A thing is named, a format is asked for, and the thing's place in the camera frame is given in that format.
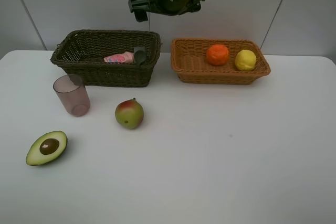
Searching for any dark green pump bottle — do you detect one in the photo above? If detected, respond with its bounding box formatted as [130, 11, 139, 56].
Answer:
[133, 47, 146, 67]

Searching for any pink bottle with white cap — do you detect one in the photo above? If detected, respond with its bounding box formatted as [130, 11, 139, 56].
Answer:
[104, 51, 134, 63]

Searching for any orange tangerine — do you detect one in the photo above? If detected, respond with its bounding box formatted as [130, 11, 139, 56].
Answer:
[206, 44, 229, 66]

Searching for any yellow lemon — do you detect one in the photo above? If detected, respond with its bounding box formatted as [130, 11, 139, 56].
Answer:
[235, 49, 257, 71]

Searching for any orange wicker basket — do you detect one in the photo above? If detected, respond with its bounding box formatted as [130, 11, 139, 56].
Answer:
[171, 38, 271, 85]

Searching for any dark brown wicker basket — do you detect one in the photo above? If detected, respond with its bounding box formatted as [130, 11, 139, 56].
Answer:
[50, 29, 161, 88]

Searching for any red green mango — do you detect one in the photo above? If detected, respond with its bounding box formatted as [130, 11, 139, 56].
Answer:
[114, 98, 144, 129]

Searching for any translucent pink plastic cup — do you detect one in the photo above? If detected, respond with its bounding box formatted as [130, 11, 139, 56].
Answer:
[53, 74, 91, 116]

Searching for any halved avocado with pit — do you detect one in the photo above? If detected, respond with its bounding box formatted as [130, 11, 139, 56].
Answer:
[26, 131, 68, 166]

